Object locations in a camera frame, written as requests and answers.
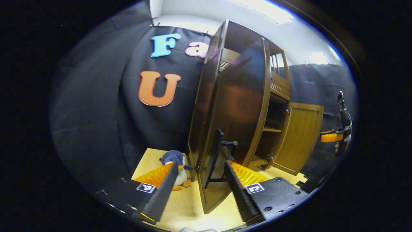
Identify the wooden shoe cabinet door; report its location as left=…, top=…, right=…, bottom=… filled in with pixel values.
left=197, top=37, right=271, bottom=215
left=270, top=102, right=325, bottom=176

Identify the penguin plush toy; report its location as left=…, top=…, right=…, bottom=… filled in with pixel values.
left=160, top=150, right=194, bottom=191

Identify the black door handle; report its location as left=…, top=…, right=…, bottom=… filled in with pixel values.
left=203, top=129, right=239, bottom=189

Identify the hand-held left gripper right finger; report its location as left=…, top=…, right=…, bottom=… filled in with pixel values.
left=224, top=159, right=309, bottom=226

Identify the black backdrop cloth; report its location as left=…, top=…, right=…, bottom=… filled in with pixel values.
left=48, top=0, right=358, bottom=194

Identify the small ceiling light panel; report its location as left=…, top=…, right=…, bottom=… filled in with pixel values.
left=310, top=52, right=329, bottom=65

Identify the wooden double-door shoe cabinet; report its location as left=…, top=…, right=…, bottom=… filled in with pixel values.
left=187, top=19, right=325, bottom=181

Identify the large ceiling light panel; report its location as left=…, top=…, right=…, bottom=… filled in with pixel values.
left=238, top=0, right=295, bottom=24

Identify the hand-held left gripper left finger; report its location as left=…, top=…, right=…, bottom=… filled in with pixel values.
left=95, top=161, right=179, bottom=225

